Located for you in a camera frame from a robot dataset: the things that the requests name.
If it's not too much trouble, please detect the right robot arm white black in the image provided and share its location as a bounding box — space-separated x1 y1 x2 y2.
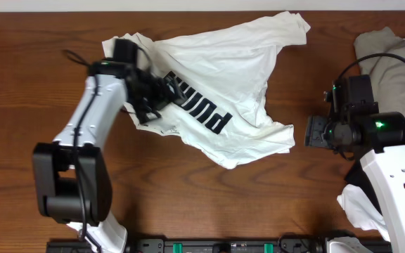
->
304 112 405 252

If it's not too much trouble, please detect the white Puma t-shirt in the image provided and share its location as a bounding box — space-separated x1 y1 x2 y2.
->
101 11 311 170

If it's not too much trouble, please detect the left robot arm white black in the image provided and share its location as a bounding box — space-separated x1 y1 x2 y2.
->
32 59 183 252

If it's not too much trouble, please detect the white garment bottom right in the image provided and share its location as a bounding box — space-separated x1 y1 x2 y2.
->
337 184 390 242

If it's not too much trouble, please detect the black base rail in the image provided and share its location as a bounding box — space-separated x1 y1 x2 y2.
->
46 235 393 253

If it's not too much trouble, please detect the grey garment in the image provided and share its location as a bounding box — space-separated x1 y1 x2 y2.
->
354 27 405 117

